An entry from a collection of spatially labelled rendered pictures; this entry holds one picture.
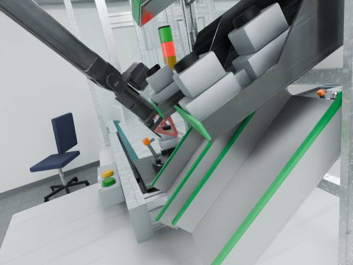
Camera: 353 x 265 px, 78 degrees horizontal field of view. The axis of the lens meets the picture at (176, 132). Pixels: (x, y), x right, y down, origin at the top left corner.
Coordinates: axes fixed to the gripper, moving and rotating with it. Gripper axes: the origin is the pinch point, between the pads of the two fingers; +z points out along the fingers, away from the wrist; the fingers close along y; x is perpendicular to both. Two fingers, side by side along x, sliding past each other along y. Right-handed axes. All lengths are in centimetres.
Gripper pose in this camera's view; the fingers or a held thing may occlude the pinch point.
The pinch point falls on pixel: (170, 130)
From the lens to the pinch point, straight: 70.4
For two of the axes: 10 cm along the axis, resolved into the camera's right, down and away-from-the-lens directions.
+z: 7.2, 5.8, 3.9
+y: -3.3, -2.0, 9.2
